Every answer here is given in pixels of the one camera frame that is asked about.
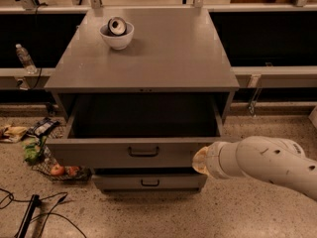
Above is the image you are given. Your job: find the dark blue snack bag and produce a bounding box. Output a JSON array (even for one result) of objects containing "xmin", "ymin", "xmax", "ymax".
[{"xmin": 27, "ymin": 117, "xmax": 59, "ymax": 137}]

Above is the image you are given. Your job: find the metal bracket on rail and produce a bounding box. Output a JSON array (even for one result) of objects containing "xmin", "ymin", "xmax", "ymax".
[{"xmin": 248, "ymin": 74, "xmax": 262, "ymax": 116}]

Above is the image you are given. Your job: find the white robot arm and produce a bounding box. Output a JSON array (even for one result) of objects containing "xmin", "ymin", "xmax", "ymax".
[{"xmin": 192, "ymin": 136, "xmax": 317, "ymax": 200}]

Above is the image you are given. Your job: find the wire mesh basket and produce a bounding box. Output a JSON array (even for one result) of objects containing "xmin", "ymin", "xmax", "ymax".
[{"xmin": 32, "ymin": 144, "xmax": 91, "ymax": 182}]

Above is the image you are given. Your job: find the clear plastic water bottle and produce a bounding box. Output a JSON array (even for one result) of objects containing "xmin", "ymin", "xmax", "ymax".
[{"xmin": 16, "ymin": 44, "xmax": 38, "ymax": 74}]

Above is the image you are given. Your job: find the white ceramic bowl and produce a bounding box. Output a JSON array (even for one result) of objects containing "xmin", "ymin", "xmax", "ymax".
[{"xmin": 99, "ymin": 22, "xmax": 135, "ymax": 50}]

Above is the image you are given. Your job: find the grey top drawer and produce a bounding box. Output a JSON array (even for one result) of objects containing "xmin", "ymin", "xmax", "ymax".
[{"xmin": 48, "ymin": 93, "xmax": 227, "ymax": 169}]

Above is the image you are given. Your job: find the grey metal drawer cabinet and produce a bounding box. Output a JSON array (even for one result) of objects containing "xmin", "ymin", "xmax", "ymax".
[{"xmin": 44, "ymin": 6, "xmax": 241, "ymax": 194}]

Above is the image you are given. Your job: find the black top drawer handle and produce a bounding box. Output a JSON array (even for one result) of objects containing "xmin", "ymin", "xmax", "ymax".
[{"xmin": 128, "ymin": 147, "xmax": 159, "ymax": 158}]

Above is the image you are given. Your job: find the grey drawer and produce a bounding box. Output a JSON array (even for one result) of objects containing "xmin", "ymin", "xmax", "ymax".
[
  {"xmin": 92, "ymin": 168, "xmax": 207, "ymax": 192},
  {"xmin": 48, "ymin": 93, "xmax": 227, "ymax": 169}
]

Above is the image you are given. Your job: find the black drawer handle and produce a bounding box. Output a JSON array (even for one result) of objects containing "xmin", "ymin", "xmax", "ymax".
[
  {"xmin": 128, "ymin": 147, "xmax": 159, "ymax": 158},
  {"xmin": 141, "ymin": 179, "xmax": 160, "ymax": 187}
]

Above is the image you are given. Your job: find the red apple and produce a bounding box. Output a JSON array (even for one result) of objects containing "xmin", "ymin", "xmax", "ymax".
[{"xmin": 51, "ymin": 164, "xmax": 65, "ymax": 177}]

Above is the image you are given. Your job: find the black lower drawer handle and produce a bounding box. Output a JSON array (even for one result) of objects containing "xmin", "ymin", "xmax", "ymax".
[{"xmin": 141, "ymin": 179, "xmax": 160, "ymax": 187}]

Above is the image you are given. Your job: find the grey lower drawer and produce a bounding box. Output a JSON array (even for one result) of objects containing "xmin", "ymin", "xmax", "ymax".
[{"xmin": 92, "ymin": 168, "xmax": 207, "ymax": 192}]

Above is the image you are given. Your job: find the green snack bag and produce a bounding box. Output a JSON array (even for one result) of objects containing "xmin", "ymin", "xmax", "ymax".
[{"xmin": 22, "ymin": 137, "xmax": 47, "ymax": 165}]

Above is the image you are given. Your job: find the black floor cable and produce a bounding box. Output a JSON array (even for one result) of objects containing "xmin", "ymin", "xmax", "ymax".
[{"xmin": 0, "ymin": 187, "xmax": 87, "ymax": 238}]

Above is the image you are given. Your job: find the yellow chip bag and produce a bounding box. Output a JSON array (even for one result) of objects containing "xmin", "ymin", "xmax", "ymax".
[{"xmin": 0, "ymin": 125, "xmax": 28, "ymax": 143}]

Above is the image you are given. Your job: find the black power strip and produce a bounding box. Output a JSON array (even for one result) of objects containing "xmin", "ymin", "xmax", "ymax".
[{"xmin": 14, "ymin": 194, "xmax": 41, "ymax": 238}]

